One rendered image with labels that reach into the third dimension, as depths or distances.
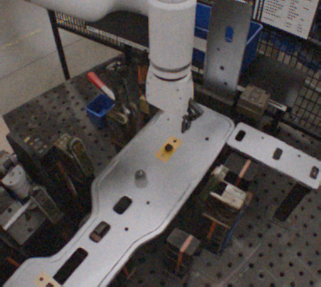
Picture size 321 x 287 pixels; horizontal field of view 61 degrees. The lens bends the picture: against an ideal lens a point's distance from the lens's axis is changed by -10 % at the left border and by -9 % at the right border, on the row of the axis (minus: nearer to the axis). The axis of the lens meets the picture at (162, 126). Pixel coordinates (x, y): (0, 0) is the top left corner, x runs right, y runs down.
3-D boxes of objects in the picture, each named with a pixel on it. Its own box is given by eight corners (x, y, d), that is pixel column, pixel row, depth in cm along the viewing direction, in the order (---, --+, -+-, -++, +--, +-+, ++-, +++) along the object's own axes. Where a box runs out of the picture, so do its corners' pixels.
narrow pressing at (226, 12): (232, 103, 94) (252, 5, 68) (201, 89, 98) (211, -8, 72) (233, 102, 94) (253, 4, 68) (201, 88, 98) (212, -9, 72)
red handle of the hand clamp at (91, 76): (124, 117, 81) (84, 75, 79) (122, 120, 82) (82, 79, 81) (135, 108, 83) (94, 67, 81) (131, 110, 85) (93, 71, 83)
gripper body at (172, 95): (139, 65, 60) (141, 104, 69) (182, 84, 57) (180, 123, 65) (160, 48, 64) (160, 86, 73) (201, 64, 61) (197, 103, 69)
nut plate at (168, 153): (165, 162, 79) (165, 160, 78) (154, 156, 81) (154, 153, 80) (182, 141, 84) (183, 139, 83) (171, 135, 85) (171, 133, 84)
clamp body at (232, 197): (217, 262, 90) (242, 220, 63) (187, 244, 94) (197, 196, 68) (231, 240, 95) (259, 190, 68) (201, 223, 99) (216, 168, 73)
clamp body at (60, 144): (98, 226, 98) (70, 166, 70) (74, 208, 102) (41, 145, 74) (114, 207, 103) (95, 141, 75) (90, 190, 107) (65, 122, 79)
